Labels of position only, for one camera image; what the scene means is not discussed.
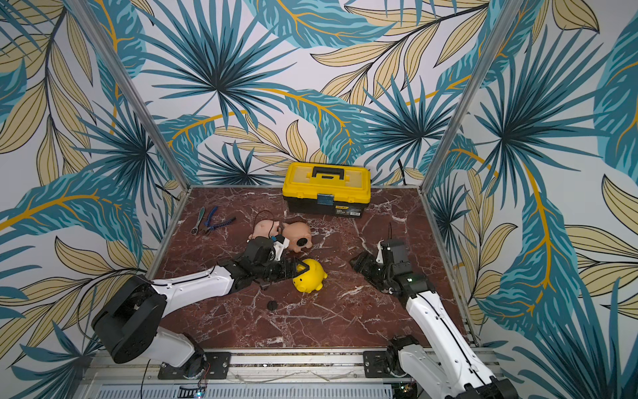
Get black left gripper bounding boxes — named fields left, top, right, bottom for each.
left=253, top=254, right=310, bottom=283

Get dark pink piggy bank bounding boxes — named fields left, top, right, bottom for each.
left=280, top=221, right=312, bottom=253

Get yellow piggy bank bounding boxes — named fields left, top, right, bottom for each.
left=292, top=259, right=328, bottom=294

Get light pink piggy bank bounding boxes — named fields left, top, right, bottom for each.
left=249, top=219, right=281, bottom=240

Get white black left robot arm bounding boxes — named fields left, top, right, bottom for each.
left=91, top=259, right=302, bottom=374

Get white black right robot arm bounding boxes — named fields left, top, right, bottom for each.
left=350, top=239, right=518, bottom=398

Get yellow black plastic toolbox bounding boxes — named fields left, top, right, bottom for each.
left=282, top=162, right=372, bottom=218

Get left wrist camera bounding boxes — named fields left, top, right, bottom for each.
left=244, top=234, right=290, bottom=264

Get blue handled pliers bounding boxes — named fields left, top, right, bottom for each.
left=204, top=206, right=237, bottom=235

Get green handled wrench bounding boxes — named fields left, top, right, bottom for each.
left=190, top=207, right=205, bottom=235

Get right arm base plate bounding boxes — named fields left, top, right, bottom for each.
left=362, top=349, right=399, bottom=378

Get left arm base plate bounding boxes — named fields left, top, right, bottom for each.
left=158, top=352, right=231, bottom=381

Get aluminium front rail frame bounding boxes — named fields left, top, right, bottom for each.
left=74, top=347, right=413, bottom=398

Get right aluminium corner post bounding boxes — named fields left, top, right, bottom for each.
left=420, top=0, right=523, bottom=196

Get aluminium corner post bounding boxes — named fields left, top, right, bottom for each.
left=67, top=0, right=191, bottom=191
left=420, top=0, right=523, bottom=196

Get left aluminium corner post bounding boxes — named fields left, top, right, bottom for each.
left=67, top=0, right=191, bottom=191

